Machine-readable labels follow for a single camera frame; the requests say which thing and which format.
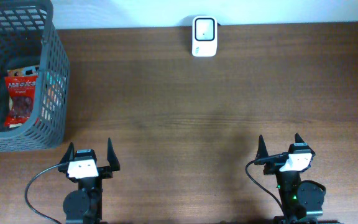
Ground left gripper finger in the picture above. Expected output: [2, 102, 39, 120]
[59, 142, 75, 164]
[107, 138, 121, 171]

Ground red snack bag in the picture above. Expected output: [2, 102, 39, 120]
[4, 75, 38, 127]

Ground yellow snack bag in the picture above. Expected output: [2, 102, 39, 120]
[7, 65, 39, 77]

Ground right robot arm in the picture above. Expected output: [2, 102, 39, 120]
[254, 134, 326, 223]

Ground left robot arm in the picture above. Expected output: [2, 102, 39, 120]
[58, 139, 121, 223]

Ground white barcode scanner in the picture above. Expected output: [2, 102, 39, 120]
[191, 16, 218, 57]

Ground dark grey plastic basket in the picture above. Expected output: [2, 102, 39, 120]
[0, 0, 70, 152]

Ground right black cable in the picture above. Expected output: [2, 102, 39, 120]
[245, 151, 289, 218]

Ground left black cable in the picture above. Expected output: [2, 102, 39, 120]
[24, 163, 68, 224]

